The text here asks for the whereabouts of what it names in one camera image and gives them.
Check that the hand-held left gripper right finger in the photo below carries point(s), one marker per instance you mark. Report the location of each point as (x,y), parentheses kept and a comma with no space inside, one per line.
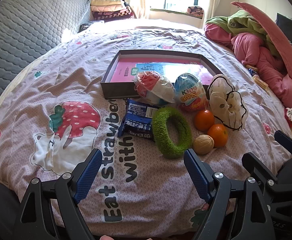
(196,172)

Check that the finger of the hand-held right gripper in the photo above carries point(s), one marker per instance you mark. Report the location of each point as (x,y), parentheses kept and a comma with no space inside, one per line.
(290,142)
(255,162)

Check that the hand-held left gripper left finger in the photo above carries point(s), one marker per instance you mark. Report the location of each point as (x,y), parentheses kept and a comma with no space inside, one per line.
(87,175)

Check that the brown walnut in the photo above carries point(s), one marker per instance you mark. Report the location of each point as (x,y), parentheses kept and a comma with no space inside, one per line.
(203,144)

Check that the orange tangerine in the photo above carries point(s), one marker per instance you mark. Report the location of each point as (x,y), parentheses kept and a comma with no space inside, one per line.
(218,136)
(204,120)

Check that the white ruffled hair scrunchie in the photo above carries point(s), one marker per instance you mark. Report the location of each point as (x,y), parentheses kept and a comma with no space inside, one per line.
(226,105)

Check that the blue toy egg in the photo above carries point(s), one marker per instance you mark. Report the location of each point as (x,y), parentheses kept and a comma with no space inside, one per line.
(189,92)

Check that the brown shallow cardboard box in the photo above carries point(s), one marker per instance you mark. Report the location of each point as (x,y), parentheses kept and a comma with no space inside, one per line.
(111,86)

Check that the red white toy egg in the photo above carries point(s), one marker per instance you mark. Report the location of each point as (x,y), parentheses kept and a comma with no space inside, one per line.
(151,86)

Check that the long yellow snack packet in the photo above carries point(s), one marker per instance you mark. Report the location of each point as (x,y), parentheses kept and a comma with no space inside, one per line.
(260,82)

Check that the small blue snack packet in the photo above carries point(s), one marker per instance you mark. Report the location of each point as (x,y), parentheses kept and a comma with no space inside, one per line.
(253,72)

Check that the pink crumpled quilt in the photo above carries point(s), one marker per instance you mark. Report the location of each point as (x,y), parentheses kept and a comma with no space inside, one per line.
(266,65)

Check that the small yellow snack packet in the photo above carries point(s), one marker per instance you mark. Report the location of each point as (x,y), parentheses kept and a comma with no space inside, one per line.
(251,68)

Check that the strawberry printed bed sheet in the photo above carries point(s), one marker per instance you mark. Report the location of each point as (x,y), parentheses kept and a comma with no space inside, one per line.
(61,80)

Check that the large pink pillow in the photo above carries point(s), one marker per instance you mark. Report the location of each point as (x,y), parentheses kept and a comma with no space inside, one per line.
(276,37)

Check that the green fleece blanket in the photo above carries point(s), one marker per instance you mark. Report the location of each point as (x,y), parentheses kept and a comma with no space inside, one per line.
(246,22)

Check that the dark blue pillow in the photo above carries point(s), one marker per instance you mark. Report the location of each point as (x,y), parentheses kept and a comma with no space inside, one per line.
(91,27)

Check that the grey quilted mattress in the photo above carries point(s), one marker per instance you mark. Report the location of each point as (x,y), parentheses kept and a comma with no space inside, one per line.
(23,30)

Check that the floral folded blanket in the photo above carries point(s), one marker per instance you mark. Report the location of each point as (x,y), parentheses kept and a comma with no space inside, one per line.
(195,11)

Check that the maroon patterned folded blanket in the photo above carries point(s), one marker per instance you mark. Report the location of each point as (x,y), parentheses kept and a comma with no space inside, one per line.
(116,15)

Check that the pink folded blanket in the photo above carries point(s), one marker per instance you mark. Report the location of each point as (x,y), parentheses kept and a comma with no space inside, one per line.
(108,8)

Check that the cream folded blanket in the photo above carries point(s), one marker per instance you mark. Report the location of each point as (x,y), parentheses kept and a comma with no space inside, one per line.
(106,2)

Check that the dark cloth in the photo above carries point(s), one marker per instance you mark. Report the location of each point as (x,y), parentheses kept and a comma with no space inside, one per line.
(122,1)

